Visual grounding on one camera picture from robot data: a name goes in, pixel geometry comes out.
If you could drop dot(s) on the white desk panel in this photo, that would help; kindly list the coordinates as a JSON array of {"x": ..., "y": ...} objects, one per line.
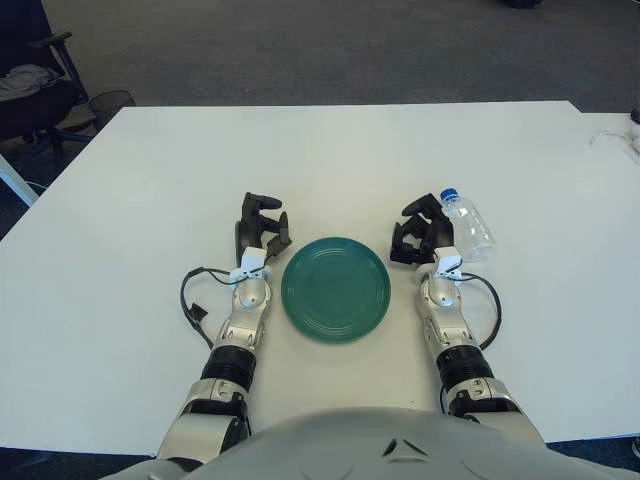
[{"x": 17, "y": 185}]

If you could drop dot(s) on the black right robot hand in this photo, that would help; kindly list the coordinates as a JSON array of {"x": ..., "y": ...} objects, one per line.
[{"x": 425, "y": 235}]

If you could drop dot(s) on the grey robot torso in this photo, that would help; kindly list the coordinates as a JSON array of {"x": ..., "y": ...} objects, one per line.
[{"x": 350, "y": 450}]

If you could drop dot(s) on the black office chair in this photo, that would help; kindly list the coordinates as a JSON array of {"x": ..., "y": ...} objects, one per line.
[{"x": 30, "y": 110}]

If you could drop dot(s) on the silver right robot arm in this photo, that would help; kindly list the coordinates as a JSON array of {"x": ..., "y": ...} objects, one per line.
[{"x": 440, "y": 300}]

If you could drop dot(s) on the grey cloth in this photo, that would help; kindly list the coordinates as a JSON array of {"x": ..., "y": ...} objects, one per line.
[{"x": 20, "y": 80}]

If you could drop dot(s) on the black handheld device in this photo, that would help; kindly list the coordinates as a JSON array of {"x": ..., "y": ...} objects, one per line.
[{"x": 636, "y": 116}]

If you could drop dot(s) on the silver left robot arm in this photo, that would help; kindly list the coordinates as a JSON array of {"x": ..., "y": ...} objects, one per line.
[{"x": 250, "y": 300}]

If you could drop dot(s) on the green ribbed plate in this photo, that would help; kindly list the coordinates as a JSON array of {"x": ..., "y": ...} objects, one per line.
[{"x": 335, "y": 290}]

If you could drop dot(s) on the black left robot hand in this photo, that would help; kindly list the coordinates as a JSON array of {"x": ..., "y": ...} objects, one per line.
[{"x": 250, "y": 220}]

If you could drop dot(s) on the clear plastic bottle blue cap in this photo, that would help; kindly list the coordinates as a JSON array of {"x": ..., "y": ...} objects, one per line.
[{"x": 470, "y": 230}]

